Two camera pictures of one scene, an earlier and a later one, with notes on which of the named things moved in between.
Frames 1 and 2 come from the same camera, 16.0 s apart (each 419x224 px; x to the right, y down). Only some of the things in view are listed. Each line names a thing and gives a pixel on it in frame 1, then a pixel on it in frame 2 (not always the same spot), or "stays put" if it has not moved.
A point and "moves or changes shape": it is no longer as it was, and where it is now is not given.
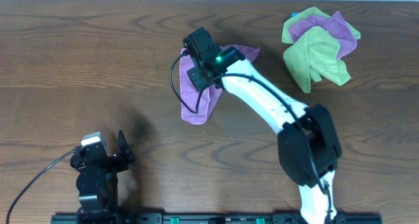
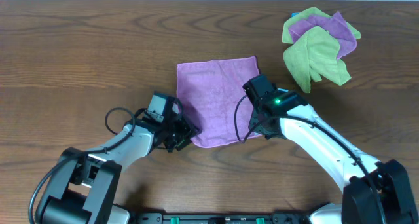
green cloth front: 313,56 stays put
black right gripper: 192,75 -> 257,130
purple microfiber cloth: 196,103 moves or changes shape
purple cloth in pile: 336,24 stays put
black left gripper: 120,158 -> 191,131
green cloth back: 311,12 stays put
